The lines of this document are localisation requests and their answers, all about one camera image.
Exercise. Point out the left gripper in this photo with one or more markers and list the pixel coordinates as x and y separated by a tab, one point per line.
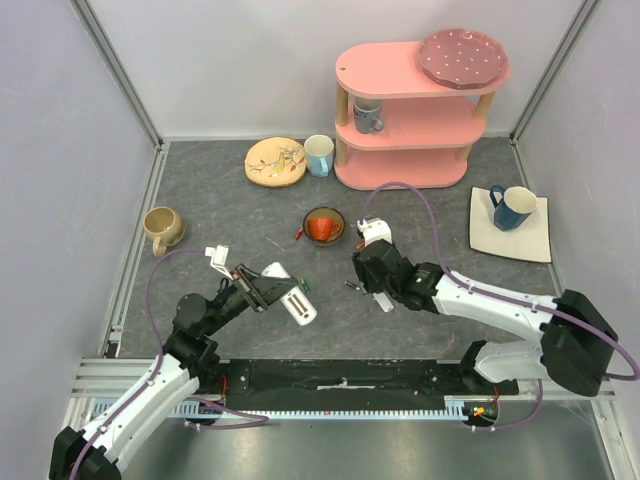
257	289

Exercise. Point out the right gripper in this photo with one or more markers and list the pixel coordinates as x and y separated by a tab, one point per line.
367	267

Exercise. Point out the white remote control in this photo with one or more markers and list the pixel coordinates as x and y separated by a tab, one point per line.
295	300

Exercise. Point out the white battery cover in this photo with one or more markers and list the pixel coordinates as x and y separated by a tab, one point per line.
384	302

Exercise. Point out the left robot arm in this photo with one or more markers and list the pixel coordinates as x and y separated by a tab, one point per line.
104	448

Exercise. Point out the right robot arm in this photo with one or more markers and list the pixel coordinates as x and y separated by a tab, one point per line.
563	339

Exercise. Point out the orange cup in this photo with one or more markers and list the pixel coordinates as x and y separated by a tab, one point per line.
322	229

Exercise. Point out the beige mug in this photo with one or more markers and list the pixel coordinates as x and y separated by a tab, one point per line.
164	227

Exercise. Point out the yellow floral plate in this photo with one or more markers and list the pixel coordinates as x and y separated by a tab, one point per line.
275	162

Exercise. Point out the light blue mug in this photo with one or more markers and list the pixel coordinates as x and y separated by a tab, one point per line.
319	151

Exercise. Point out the pink three-tier shelf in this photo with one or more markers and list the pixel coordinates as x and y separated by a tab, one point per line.
429	129

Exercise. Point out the dark blue mug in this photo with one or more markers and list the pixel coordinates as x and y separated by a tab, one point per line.
512	206

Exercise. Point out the white square plate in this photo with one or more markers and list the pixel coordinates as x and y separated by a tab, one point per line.
528	242

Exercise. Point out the grey mug on shelf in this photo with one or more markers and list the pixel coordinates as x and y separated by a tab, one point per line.
367	115

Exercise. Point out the pink dotted plate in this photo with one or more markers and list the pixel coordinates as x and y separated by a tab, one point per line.
461	59

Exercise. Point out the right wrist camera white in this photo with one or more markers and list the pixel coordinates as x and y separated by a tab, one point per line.
373	230

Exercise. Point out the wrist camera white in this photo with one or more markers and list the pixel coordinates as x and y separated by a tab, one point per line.
218	258
373	230

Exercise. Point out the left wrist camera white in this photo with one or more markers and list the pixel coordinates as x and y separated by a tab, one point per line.
218	258

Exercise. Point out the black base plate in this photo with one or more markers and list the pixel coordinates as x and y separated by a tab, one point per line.
271	382

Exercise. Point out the white cable duct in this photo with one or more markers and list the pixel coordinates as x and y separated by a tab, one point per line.
447	409

